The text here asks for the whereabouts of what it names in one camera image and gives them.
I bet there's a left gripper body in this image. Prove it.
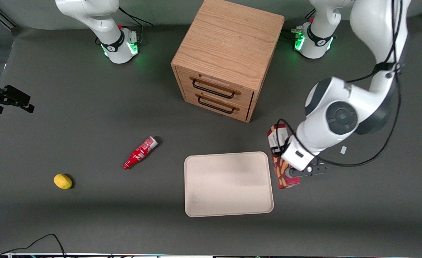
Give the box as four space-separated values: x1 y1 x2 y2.
281 135 321 172

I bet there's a red cookie box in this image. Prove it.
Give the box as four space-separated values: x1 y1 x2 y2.
267 123 301 190

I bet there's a beige plastic tray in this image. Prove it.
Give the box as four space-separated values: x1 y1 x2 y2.
184 151 275 218

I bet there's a wooden drawer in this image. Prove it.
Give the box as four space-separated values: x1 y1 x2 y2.
183 89 251 121
175 66 255 109

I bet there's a yellow lemon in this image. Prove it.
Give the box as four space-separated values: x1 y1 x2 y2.
53 173 73 190

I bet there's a wooden drawer cabinet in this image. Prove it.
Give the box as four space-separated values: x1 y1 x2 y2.
171 0 286 123

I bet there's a red cola bottle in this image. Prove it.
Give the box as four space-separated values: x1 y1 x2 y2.
122 136 159 171

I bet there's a black drawer handle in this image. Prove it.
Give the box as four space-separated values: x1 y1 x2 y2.
197 96 236 115
192 79 236 99

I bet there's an aluminium frame rail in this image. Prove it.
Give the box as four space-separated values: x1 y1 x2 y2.
0 0 18 30

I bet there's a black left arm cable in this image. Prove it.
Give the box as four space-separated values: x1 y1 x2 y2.
317 0 403 168

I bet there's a black table edge cable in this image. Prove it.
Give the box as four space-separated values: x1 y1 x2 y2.
0 233 67 258

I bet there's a black right arm base cable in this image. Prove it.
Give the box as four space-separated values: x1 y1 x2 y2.
118 6 155 28

